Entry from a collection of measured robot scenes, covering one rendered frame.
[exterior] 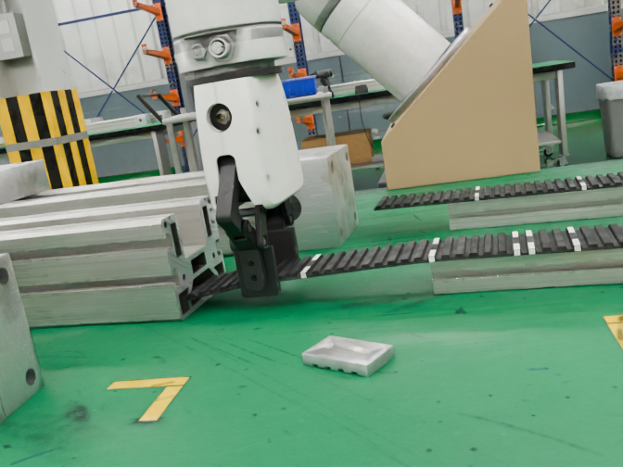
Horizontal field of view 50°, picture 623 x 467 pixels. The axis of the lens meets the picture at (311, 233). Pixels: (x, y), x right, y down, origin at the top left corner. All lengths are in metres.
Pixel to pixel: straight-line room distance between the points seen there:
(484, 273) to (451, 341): 0.10
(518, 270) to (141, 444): 0.29
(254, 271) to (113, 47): 8.65
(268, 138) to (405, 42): 0.60
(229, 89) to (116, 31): 8.66
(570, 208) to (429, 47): 0.46
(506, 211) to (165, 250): 0.35
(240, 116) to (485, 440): 0.28
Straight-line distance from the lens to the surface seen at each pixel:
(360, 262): 0.52
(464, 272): 0.52
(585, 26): 8.32
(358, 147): 5.48
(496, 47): 0.96
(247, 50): 0.49
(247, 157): 0.48
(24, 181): 0.92
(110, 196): 0.78
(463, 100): 0.96
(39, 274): 0.61
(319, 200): 0.68
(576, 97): 8.32
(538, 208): 0.70
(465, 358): 0.41
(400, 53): 1.07
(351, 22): 1.08
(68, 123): 3.91
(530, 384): 0.38
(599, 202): 0.70
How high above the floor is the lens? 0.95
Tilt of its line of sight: 13 degrees down
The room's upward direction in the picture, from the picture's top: 9 degrees counter-clockwise
